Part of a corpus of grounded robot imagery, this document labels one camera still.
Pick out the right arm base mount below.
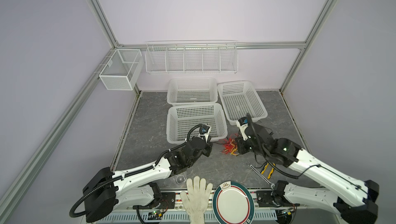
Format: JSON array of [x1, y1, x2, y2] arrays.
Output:
[[256, 190, 293, 208]]

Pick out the right white plastic basket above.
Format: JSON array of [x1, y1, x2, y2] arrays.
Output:
[[217, 81, 268, 126]]

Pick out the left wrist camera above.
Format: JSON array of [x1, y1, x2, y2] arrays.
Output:
[[199, 124, 210, 143]]

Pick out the small white mesh box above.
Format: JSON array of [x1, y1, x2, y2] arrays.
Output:
[[99, 49, 144, 91]]

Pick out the long white wire shelf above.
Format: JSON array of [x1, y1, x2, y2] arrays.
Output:
[[145, 40, 239, 74]]

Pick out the white plate green red rim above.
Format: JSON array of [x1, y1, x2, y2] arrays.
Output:
[[212, 181, 255, 224]]

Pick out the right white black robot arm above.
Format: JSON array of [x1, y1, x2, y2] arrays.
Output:
[[236, 114, 380, 224]]

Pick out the silver combination wrench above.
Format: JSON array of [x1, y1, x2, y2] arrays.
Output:
[[246, 162, 275, 189]]

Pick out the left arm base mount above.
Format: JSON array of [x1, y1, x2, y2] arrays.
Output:
[[139, 192, 176, 210]]

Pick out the white knit glove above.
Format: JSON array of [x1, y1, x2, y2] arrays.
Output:
[[180, 176, 213, 224]]

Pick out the yellow handled pliers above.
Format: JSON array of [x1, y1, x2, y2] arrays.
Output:
[[260, 164, 274, 180]]

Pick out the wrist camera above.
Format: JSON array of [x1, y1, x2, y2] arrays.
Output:
[[199, 124, 210, 143], [236, 117, 249, 141]]

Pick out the front white plastic basket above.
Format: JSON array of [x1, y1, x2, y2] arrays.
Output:
[[166, 103, 228, 145]]

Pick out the white plastic basket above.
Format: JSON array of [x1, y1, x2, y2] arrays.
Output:
[[166, 103, 228, 145], [217, 81, 268, 126], [167, 77, 218, 106]]

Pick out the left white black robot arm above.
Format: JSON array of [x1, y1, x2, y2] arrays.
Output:
[[69, 136, 213, 223]]

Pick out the black cable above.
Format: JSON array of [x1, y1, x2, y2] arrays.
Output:
[[211, 134, 239, 146]]

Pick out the clear drinking glass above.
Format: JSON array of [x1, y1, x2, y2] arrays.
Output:
[[175, 173, 187, 185]]

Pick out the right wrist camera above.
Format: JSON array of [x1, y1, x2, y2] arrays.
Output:
[[236, 117, 249, 141]]

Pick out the rear white plastic basket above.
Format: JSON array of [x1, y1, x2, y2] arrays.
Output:
[[167, 77, 218, 106]]

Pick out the green circuit board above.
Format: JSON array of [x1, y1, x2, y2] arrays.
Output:
[[147, 211, 164, 220]]

